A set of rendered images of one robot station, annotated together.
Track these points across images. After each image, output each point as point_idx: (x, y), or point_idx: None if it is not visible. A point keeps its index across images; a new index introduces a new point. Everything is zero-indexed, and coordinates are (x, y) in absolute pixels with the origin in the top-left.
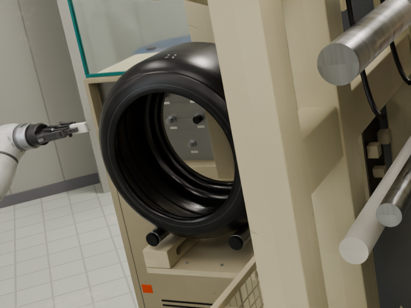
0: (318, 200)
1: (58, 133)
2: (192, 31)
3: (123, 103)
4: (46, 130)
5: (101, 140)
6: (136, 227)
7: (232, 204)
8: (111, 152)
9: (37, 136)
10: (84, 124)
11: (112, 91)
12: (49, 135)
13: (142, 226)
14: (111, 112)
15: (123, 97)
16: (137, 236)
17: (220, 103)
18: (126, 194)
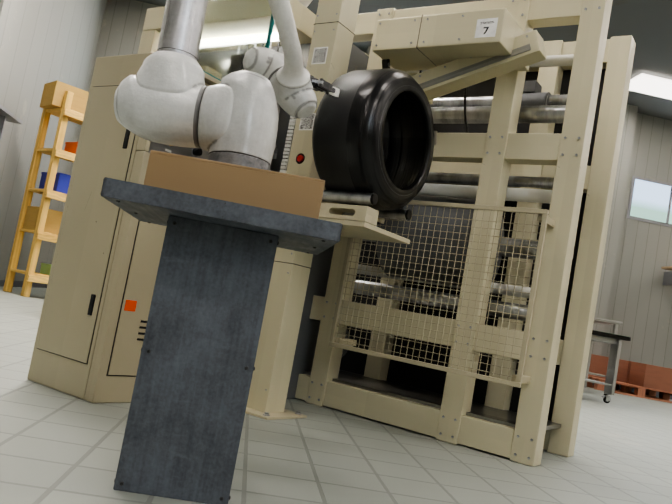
0: (501, 183)
1: (330, 85)
2: (331, 69)
3: (400, 89)
4: (314, 77)
5: (379, 106)
6: (150, 227)
7: (419, 186)
8: (383, 119)
9: (312, 78)
10: (339, 90)
11: (388, 76)
12: (326, 83)
13: (157, 228)
14: (391, 90)
15: (400, 85)
16: (147, 239)
17: (432, 119)
18: (378, 155)
